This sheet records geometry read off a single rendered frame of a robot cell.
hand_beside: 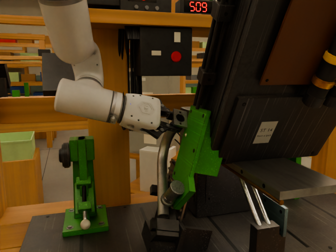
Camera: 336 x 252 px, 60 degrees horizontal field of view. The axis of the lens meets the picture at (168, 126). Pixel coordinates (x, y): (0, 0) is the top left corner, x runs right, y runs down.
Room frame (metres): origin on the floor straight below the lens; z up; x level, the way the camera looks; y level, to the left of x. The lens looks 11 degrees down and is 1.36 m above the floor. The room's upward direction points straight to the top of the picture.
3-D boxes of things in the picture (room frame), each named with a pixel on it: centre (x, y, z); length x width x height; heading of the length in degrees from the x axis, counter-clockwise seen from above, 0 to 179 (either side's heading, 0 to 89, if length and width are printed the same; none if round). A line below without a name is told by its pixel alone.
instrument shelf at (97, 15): (1.08, -0.07, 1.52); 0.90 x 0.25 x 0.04; 105
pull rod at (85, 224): (0.76, 0.23, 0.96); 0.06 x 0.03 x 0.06; 15
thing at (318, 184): (0.75, -0.25, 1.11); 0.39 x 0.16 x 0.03; 15
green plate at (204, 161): (0.75, -0.09, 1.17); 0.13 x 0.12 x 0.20; 105
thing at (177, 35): (1.00, 0.02, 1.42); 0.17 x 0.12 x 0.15; 105
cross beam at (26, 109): (1.18, -0.04, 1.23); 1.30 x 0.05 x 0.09; 105
